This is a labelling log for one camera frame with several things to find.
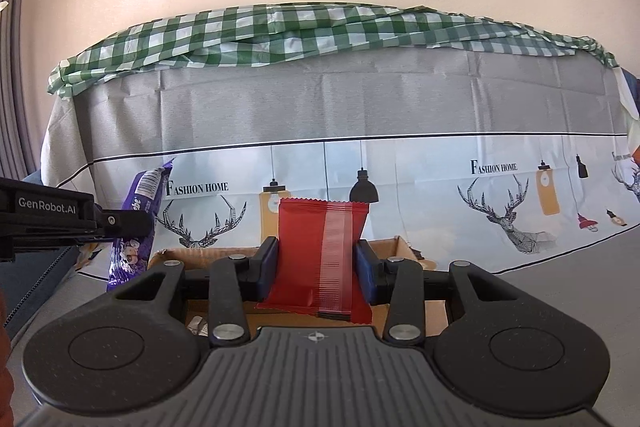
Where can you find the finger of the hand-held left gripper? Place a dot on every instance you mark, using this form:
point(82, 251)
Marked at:
point(125, 223)

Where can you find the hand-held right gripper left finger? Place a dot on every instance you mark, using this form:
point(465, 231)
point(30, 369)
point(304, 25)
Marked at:
point(267, 267)

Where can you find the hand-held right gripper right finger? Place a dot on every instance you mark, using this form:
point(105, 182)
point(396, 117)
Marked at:
point(364, 269)

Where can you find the purple snack packet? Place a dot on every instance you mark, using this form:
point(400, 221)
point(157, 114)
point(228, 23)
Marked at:
point(142, 187)

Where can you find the red packet with clear stripe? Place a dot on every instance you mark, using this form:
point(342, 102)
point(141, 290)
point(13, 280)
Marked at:
point(305, 252)

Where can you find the brown cardboard box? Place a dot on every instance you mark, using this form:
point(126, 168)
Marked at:
point(200, 253)

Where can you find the silver twin sachet strip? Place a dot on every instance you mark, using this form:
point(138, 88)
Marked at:
point(197, 326)

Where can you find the person's orange clothing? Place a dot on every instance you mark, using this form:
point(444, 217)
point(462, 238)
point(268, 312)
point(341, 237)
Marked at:
point(4, 357)

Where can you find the grey curtain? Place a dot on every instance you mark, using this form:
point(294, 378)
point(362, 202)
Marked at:
point(15, 57)

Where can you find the green checkered cloth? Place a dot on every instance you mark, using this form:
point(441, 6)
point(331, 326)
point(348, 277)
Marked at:
point(300, 32)

